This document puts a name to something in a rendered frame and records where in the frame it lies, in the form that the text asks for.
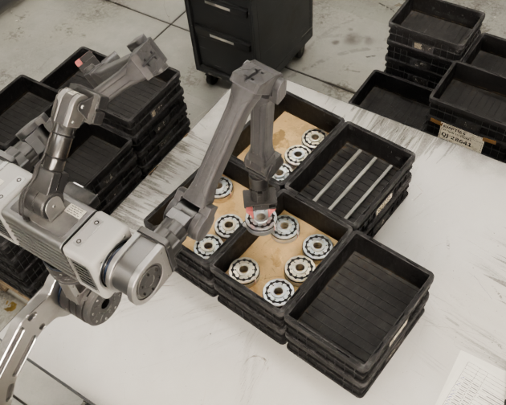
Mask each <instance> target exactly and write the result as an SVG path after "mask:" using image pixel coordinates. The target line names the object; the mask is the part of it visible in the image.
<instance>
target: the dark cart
mask: <svg viewBox="0 0 506 405"><path fill-rule="evenodd" d="M184 2H185V7H186V15H187V20H188V24H189V29H190V37H191V43H192V48H193V52H194V61H195V65H196V69H197V70H199V71H201V72H205V75H206V82H207V83H208V84H212V85H214V84H216V82H217V81H218V79H221V80H225V81H226V82H229V83H231V84H233V82H231V81H229V79H230V77H231V74H232V72H233V71H234V70H236V69H238V68H240V67H242V65H243V63H244V62H245V61H246V60H249V61H252V60H254V59H255V60H257V61H259V62H260V63H263V64H265V65H267V66H268V67H270V68H273V69H275V70H276V71H278V72H281V71H282V70H283V69H284V67H285V66H286V65H287V64H288V63H289V62H290V61H291V59H292V58H293V57H294V56H295V57H296V58H301V57H302V55H303V54H304V47H305V44H306V42H307V41H309V40H310V38H311V37H312V0H184Z"/></svg>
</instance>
